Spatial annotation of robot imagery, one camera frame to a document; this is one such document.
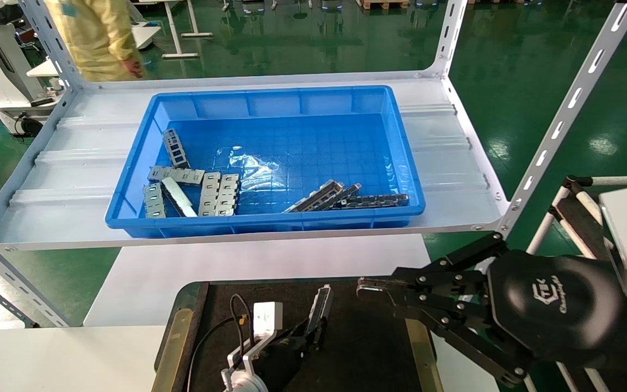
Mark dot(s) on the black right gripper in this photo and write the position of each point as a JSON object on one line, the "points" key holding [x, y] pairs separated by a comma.
{"points": [[558, 310]]}

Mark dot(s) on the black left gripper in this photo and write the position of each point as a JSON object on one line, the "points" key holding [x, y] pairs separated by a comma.
{"points": [[283, 365]]}

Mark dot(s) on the silver long metal housing part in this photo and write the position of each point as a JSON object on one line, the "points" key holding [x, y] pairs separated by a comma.
{"points": [[323, 304], [316, 197]]}

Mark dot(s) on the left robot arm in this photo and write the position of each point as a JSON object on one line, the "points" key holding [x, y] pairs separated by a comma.
{"points": [[248, 386]]}

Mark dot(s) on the dark wheeled robot base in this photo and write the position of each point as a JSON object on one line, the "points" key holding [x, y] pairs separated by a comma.
{"points": [[332, 4], [253, 5]]}

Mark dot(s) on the black container tray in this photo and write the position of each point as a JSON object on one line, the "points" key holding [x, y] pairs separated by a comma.
{"points": [[368, 348]]}

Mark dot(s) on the dark long metal part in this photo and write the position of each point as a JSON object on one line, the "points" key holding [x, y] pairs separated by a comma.
{"points": [[379, 201], [346, 193]]}

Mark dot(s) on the shiny silver metal part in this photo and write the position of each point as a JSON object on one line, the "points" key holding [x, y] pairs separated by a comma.
{"points": [[178, 197]]}

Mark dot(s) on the dark perforated metal part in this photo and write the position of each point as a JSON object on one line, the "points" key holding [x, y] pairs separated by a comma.
{"points": [[176, 148]]}

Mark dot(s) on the bare hand of person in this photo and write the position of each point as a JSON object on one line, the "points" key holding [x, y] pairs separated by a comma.
{"points": [[135, 68]]}

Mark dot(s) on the white metal shelf rack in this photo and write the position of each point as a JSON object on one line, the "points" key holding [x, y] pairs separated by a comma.
{"points": [[444, 155]]}

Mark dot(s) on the clear plastic film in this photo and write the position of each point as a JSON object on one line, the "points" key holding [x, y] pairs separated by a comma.
{"points": [[248, 166]]}

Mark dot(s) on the blue plastic bin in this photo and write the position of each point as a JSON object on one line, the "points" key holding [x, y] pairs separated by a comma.
{"points": [[335, 136]]}

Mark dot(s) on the wooden pallet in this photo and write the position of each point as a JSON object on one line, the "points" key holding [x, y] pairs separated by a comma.
{"points": [[384, 4]]}

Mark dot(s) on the person in yellow gown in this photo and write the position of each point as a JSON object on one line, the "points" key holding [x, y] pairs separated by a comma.
{"points": [[96, 38]]}

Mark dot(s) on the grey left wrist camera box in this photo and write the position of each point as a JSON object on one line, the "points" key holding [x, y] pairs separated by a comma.
{"points": [[267, 316]]}

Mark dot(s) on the silver camera mount bracket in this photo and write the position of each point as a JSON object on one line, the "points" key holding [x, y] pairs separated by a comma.
{"points": [[245, 359]]}

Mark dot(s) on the white tube cart frame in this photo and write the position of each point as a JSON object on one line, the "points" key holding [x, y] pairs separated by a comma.
{"points": [[577, 218]]}

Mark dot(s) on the white desk frame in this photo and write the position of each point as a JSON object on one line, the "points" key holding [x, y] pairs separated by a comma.
{"points": [[174, 32]]}

